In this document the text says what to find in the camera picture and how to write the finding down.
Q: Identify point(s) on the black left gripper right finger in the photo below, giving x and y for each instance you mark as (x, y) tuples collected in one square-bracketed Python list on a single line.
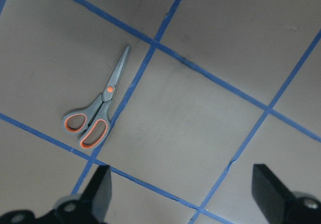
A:
[(277, 203)]

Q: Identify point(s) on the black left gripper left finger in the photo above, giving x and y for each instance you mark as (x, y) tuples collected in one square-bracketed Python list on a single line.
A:
[(89, 207)]

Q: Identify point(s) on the grey orange scissors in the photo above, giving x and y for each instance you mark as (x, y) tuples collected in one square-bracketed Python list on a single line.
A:
[(97, 112)]

